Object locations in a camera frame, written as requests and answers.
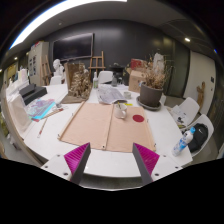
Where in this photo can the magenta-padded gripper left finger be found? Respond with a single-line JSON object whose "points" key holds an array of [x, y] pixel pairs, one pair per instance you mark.
{"points": [[75, 160]]}

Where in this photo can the dried plant in grey pot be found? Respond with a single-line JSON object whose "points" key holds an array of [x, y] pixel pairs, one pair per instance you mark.
{"points": [[150, 95]]}

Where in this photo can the round ceiling spotlight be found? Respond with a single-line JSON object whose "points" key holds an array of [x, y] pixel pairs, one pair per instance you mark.
{"points": [[187, 39]]}

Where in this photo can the tan wooden drawing board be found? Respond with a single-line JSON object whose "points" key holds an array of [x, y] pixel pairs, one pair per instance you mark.
{"points": [[86, 126]]}

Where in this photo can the white tape roll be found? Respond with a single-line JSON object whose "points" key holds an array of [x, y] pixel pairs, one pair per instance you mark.
{"points": [[127, 95]]}

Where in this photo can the wooden easel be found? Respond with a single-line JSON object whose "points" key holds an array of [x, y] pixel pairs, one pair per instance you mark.
{"points": [[96, 63]]}

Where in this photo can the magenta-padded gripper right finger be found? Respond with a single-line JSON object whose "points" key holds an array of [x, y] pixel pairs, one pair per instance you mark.
{"points": [[148, 160]]}

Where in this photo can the red box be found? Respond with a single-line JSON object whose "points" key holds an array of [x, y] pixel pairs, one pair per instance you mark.
{"points": [[136, 64]]}

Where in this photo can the white cabinet with pictures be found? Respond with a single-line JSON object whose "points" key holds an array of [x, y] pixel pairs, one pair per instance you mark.
{"points": [[36, 63]]}

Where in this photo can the colourful painted sheet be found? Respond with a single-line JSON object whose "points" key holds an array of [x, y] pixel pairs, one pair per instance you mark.
{"points": [[40, 108]]}

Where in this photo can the wooden paintbrush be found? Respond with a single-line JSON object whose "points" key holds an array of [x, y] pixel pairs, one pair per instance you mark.
{"points": [[42, 127]]}

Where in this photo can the black flat box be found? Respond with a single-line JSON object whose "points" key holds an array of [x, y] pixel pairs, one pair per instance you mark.
{"points": [[33, 93]]}

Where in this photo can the black wall screen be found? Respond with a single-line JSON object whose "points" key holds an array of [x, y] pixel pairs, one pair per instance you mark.
{"points": [[73, 46]]}

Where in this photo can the white ceramic mug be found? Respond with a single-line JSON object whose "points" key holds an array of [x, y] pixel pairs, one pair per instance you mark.
{"points": [[120, 112]]}

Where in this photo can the brown relief sculpture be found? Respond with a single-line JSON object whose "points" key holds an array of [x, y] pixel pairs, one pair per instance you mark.
{"points": [[79, 85]]}

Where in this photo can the white blue-capped drink bottle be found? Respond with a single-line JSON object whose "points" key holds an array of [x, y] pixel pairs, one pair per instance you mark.
{"points": [[182, 141]]}

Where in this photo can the grey jug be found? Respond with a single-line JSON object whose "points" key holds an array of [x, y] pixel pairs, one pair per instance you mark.
{"points": [[114, 81]]}

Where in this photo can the wooden figure sculpture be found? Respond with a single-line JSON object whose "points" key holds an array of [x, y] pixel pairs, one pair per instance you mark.
{"points": [[200, 95]]}

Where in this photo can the white green-labelled spray bottle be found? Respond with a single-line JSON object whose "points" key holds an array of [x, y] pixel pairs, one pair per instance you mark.
{"points": [[95, 80]]}

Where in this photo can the flat round red coaster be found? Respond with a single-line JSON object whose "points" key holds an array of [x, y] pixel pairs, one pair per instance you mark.
{"points": [[138, 118]]}

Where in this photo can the black backpack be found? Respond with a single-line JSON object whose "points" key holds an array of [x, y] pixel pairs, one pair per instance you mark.
{"points": [[199, 135]]}

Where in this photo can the white plastic chair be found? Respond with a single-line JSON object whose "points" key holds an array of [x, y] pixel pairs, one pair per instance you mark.
{"points": [[105, 76], [191, 105]]}

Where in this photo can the small yellow tag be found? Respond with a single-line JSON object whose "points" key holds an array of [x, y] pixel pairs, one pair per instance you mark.
{"points": [[128, 104]]}

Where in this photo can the grey pot saucer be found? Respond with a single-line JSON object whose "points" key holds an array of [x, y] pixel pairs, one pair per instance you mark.
{"points": [[148, 107]]}

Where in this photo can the thin wooden stick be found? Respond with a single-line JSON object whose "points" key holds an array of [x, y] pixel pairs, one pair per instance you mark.
{"points": [[118, 105]]}

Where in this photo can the long ceiling light strip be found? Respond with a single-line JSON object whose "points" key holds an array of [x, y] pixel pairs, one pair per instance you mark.
{"points": [[50, 14]]}

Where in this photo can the printed newspaper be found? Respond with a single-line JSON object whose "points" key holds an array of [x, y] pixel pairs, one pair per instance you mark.
{"points": [[110, 94]]}

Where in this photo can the white blank canvas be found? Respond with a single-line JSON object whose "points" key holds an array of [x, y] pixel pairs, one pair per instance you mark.
{"points": [[18, 113]]}

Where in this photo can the tall white plaster statue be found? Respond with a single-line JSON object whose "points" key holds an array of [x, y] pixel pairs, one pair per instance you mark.
{"points": [[158, 61]]}

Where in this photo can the stack of papers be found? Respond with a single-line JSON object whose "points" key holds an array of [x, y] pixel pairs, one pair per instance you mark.
{"points": [[179, 115]]}

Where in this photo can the white plaster bust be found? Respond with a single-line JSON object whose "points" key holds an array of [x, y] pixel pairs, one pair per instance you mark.
{"points": [[58, 68]]}

